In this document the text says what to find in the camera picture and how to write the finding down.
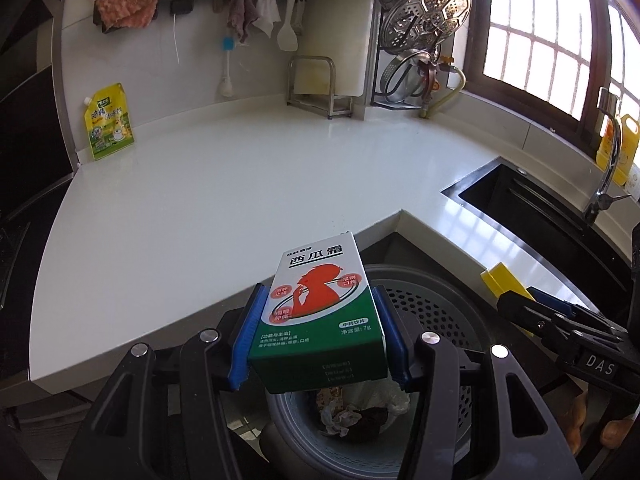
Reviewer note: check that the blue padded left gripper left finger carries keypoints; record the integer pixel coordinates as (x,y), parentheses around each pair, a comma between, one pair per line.
(160,414)

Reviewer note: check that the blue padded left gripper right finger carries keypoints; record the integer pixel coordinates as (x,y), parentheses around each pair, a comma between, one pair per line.
(481,417)

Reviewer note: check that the yellow plastic box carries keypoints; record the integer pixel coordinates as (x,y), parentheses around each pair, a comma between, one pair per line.
(500,279)

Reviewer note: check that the clear plastic bag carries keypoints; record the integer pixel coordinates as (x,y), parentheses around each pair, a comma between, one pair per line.
(383,393)

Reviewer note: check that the white tissue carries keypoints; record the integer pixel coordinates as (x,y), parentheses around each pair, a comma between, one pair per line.
(337,419)

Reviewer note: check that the green white medicine box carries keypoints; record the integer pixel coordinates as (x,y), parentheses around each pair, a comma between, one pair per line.
(319,327)

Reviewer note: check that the black sock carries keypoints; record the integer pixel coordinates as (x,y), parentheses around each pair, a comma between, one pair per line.
(369,426)

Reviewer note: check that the patterned clear wrapper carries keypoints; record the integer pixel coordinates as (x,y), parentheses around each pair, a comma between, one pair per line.
(331,398)

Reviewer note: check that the black kitchen sink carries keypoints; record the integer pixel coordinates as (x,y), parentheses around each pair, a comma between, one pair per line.
(552,231)

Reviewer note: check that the grey perforated trash bin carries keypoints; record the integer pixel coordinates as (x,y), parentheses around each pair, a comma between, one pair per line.
(417,303)

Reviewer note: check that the person's right hand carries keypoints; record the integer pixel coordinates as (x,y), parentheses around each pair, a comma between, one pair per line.
(585,415)

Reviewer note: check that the chrome sink faucet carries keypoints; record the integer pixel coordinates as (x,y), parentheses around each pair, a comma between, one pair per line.
(600,200)

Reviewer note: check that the yellow green refill pouch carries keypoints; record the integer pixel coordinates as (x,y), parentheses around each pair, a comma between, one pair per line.
(107,121)

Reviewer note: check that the glass pot lid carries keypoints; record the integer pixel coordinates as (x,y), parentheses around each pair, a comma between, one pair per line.
(402,77)

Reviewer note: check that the black lid rack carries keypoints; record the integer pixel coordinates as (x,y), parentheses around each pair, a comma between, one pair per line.
(380,58)

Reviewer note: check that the steel cutting board stand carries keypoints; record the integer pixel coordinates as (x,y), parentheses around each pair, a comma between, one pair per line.
(311,85)

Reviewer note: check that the steel steamer plate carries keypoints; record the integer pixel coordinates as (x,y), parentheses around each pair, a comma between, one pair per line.
(422,24)

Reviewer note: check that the blue white bottle brush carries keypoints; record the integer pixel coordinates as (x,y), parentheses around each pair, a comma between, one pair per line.
(226,86)

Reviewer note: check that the white cutting board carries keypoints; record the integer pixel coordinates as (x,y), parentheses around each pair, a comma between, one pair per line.
(340,29)

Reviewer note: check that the white rice paddle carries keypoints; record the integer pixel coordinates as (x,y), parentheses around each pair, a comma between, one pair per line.
(287,39)

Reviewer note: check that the mauve hanging cloth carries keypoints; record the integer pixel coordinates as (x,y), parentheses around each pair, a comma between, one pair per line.
(242,13)

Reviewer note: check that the white hanging cloth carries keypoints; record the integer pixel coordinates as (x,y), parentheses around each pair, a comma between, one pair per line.
(268,15)

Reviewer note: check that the window with brown frame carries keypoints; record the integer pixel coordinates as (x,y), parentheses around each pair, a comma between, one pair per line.
(547,60)

